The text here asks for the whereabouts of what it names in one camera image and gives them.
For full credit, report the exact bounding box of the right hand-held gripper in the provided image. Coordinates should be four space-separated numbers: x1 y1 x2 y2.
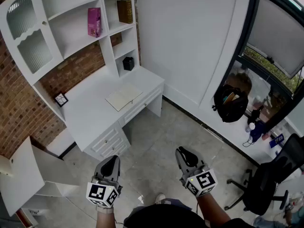
175 147 219 198

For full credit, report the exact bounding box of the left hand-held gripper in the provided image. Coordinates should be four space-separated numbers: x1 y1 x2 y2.
85 155 124 209

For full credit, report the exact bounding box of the white desk with shelving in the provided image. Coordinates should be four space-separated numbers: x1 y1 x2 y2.
0 0 141 86

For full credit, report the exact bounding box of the pink book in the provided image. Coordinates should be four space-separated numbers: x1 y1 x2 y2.
87 7 103 38

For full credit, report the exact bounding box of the brown book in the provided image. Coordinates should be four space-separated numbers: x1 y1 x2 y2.
116 0 133 24

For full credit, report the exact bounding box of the person's left forearm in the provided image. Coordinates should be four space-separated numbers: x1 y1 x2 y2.
95 209 117 228

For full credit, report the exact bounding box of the person's right forearm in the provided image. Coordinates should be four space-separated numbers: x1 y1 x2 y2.
196 193 232 223

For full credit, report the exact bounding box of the small white desk drawer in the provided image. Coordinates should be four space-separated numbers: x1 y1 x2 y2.
91 128 119 152
102 144 129 161
97 137 124 158

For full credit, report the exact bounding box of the wide white desk drawer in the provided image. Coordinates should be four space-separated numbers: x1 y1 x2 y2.
118 85 163 126

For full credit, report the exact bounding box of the light grey wristband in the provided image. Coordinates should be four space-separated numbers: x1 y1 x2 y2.
95 205 114 214

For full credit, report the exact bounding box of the person's jeans leg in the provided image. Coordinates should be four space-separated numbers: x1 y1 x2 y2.
163 198 191 210

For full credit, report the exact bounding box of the person's white shoe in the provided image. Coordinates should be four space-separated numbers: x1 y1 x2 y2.
154 193 166 205

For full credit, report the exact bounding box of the person's black shirt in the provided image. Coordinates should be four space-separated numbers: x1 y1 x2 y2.
123 204 255 228

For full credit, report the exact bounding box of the black backpack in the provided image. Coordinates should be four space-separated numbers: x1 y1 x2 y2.
211 84 249 124

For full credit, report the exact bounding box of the open white notebook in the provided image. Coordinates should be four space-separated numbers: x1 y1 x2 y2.
104 82 144 113

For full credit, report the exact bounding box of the dark blue bag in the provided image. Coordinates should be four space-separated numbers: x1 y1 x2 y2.
249 120 268 143

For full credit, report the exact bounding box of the black office chair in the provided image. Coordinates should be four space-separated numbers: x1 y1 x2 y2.
224 133 304 217

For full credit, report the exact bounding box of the white side table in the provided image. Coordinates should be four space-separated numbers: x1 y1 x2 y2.
0 136 80 217

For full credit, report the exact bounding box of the blue flat packet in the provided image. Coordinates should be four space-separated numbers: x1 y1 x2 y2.
269 133 285 149

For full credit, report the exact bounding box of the black square box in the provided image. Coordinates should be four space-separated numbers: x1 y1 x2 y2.
122 56 135 72

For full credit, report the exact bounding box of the dark framed window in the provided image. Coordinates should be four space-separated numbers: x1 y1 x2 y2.
234 0 304 138

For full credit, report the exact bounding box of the white glass cabinet door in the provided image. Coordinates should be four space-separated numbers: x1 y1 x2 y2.
0 0 65 86

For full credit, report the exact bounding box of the grey window blind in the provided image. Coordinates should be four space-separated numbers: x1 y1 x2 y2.
247 0 304 79

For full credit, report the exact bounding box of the black picture frame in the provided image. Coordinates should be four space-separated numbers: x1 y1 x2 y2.
54 92 69 108

